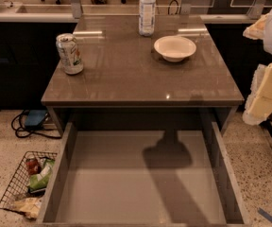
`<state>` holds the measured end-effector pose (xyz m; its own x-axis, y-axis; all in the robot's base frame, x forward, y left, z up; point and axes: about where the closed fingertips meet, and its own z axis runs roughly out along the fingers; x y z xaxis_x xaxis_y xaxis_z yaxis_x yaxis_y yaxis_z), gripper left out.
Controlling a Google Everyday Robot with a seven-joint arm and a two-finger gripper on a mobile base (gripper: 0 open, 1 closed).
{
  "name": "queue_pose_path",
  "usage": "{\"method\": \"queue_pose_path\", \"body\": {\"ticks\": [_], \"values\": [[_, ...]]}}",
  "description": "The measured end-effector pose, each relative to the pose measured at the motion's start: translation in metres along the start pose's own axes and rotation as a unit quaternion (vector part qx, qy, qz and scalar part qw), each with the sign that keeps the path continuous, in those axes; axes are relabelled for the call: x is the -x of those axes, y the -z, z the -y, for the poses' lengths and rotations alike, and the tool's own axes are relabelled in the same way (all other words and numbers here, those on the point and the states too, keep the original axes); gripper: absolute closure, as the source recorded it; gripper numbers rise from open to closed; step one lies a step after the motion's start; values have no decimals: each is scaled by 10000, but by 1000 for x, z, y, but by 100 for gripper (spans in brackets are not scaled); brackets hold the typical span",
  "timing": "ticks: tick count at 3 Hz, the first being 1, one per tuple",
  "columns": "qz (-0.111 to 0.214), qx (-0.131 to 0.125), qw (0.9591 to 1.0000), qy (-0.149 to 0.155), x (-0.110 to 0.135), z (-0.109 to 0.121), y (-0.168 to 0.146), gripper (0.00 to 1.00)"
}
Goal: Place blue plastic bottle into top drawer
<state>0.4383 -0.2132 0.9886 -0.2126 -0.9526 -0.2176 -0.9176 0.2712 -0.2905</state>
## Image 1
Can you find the blue power adapter box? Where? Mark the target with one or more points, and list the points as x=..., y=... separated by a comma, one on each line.
x=35, y=118

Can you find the white bowl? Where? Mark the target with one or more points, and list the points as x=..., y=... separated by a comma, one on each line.
x=175, y=48

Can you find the white and green soda can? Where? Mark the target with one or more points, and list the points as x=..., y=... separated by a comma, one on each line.
x=69, y=54

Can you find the grey open drawer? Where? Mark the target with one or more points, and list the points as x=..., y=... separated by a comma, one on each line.
x=169, y=178

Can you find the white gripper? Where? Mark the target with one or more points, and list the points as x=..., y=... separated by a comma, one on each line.
x=259, y=99

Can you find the green snack bag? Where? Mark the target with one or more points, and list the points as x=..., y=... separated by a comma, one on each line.
x=40, y=180

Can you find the clear plastic water bottle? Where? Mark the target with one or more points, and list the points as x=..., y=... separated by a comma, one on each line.
x=146, y=17

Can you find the red snack packet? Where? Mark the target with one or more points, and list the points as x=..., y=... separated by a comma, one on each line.
x=33, y=166

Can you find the black wire basket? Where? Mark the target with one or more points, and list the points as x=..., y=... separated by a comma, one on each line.
x=18, y=187

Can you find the yellow crumpled snack bag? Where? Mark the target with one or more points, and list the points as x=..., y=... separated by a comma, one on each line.
x=29, y=207

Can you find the grey cabinet table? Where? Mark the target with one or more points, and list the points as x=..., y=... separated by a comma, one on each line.
x=122, y=69

